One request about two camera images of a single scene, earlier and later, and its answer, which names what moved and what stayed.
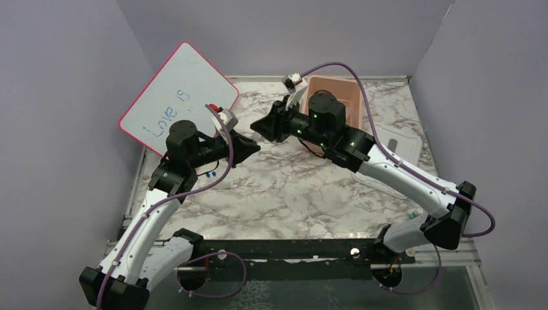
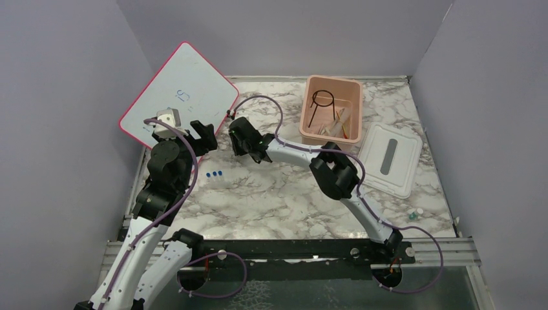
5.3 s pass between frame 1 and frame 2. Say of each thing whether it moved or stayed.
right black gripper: moved
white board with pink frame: stayed
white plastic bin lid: stayed
